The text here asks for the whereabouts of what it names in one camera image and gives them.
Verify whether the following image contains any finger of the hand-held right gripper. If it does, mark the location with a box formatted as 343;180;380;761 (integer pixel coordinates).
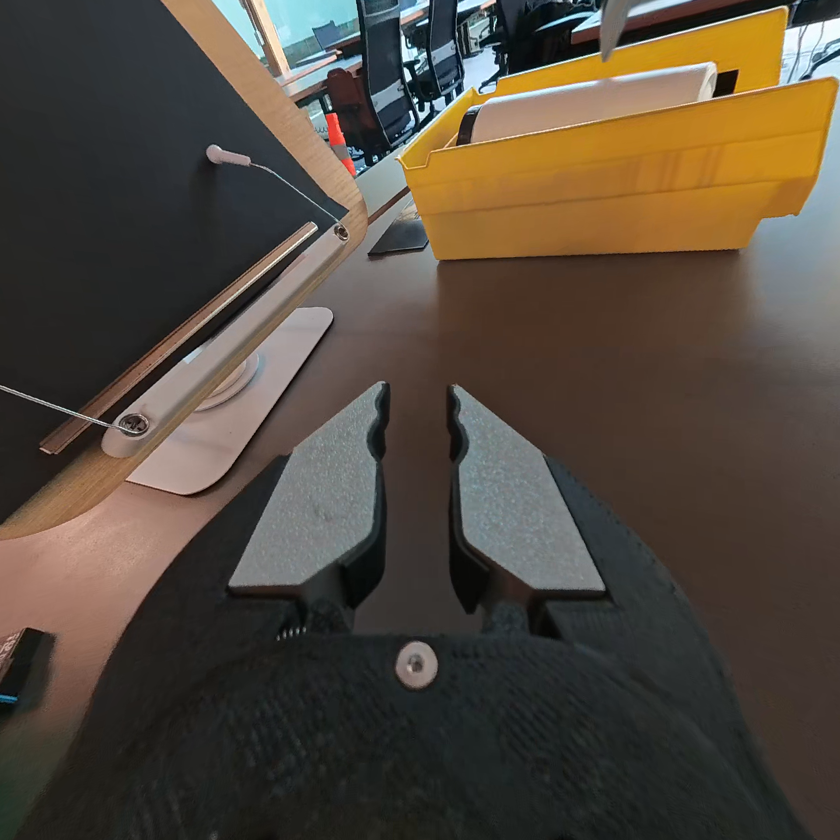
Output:
599;0;648;64

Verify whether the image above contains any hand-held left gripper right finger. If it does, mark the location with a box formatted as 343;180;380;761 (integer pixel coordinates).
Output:
446;382;609;616

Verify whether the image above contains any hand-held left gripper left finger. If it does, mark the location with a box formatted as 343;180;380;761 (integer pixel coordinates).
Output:
226;381;392;610

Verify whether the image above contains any yellow plastic bin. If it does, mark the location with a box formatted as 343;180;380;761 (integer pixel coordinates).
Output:
395;5;840;262

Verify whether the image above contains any brown office desk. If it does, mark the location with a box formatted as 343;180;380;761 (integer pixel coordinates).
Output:
570;0;795;47

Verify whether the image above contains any black office chair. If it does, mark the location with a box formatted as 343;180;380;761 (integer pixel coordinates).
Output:
420;0;468;114
491;0;595;74
356;0;422;155

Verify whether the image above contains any dark red chair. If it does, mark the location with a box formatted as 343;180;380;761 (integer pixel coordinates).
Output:
325;66;370;126

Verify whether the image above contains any black flat pad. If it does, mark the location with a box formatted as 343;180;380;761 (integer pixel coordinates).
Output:
366;202;431;258

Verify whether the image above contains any orange traffic cone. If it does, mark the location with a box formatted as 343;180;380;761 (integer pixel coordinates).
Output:
323;112;360;179

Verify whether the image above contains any small black box blue edge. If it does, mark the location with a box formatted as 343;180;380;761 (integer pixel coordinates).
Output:
0;627;56;715

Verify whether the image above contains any black wooden book stand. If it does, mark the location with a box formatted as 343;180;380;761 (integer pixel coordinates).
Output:
0;0;370;542

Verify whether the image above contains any wooden window post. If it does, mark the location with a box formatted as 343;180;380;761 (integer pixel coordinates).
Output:
244;0;291;78

